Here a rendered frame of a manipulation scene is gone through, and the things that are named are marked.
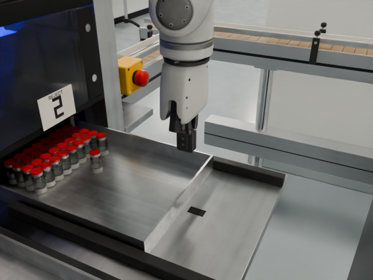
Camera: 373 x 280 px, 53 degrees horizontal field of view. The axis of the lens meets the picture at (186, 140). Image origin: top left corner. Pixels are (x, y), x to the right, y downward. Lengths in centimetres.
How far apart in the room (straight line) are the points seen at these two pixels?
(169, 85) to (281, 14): 151
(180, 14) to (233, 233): 35
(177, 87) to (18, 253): 34
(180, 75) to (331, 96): 160
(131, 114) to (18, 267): 51
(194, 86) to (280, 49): 86
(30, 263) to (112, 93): 41
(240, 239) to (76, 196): 30
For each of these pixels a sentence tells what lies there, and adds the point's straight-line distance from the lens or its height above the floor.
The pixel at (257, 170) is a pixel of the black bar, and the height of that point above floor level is 90.
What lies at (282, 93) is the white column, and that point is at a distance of 215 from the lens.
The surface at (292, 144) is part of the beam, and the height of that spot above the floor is 53.
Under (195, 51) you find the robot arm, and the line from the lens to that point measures 56.
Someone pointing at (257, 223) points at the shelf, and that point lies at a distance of 65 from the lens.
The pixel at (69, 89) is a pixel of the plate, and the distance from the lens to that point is 74.
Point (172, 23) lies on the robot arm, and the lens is 48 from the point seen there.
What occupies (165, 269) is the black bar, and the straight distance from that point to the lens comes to 54.
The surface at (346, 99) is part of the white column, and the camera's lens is 211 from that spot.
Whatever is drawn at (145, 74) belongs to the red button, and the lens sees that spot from 89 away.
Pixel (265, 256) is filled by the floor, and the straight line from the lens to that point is 181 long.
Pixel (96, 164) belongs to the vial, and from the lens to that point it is 75.
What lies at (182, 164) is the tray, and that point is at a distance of 77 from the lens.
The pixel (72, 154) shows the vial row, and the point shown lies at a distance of 77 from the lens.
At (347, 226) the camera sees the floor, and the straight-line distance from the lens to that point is 208.
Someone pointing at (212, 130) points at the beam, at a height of 51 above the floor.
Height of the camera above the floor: 131
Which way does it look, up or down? 30 degrees down
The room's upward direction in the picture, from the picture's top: straight up
